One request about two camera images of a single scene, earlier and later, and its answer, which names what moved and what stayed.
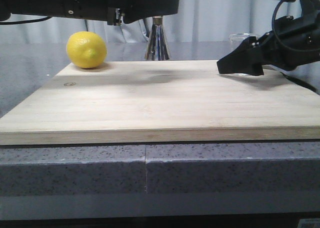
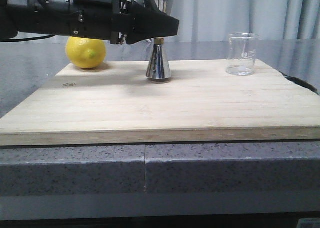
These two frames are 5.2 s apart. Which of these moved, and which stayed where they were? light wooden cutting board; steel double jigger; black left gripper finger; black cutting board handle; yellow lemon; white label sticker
Moved: black left gripper finger; steel double jigger
Stayed: yellow lemon; black cutting board handle; white label sticker; light wooden cutting board
